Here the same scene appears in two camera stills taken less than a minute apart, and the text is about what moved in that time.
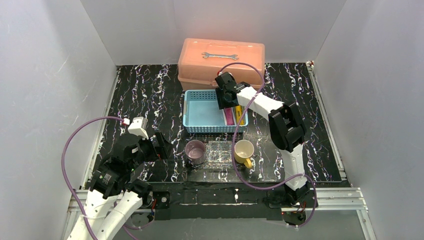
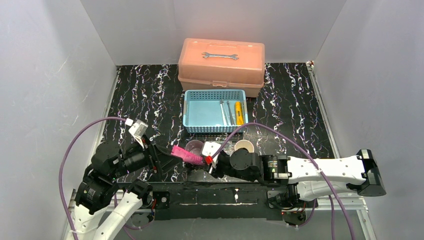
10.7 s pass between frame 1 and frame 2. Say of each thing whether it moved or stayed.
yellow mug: stayed
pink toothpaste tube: moved
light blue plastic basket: stayed
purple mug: stayed
